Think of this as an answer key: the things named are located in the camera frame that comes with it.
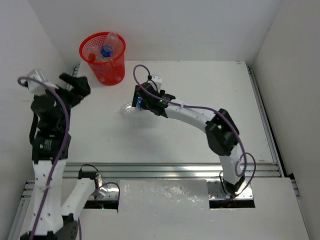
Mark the blue label bottle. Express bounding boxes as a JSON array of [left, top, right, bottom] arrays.
[[120, 97, 143, 119], [100, 32, 119, 58]]

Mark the red cap crushed bottle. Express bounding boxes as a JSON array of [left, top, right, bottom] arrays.
[[88, 52, 105, 63]]

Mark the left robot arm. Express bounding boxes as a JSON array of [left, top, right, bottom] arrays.
[[17, 69, 98, 240]]

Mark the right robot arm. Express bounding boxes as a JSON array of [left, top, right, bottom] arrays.
[[132, 82, 245, 195]]

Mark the red mesh waste bin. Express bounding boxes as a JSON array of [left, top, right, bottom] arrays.
[[78, 31, 126, 86]]

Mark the left aluminium side rail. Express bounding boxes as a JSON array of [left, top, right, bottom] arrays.
[[71, 64, 80, 77]]

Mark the aluminium side rail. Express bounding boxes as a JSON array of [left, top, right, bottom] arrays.
[[246, 65, 286, 178], [71, 64, 80, 77]]

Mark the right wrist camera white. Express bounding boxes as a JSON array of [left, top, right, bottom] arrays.
[[147, 75, 163, 92]]

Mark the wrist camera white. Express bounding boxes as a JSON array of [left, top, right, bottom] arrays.
[[147, 75, 163, 92], [27, 69, 58, 96]]

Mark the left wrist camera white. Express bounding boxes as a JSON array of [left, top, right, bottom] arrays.
[[27, 69, 58, 96]]

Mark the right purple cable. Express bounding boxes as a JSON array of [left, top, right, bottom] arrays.
[[132, 64, 256, 201]]

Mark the aluminium front rail frame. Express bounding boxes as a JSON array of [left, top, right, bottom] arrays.
[[21, 162, 283, 203]]

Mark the right aluminium side rail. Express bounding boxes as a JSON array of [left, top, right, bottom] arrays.
[[246, 65, 286, 178]]

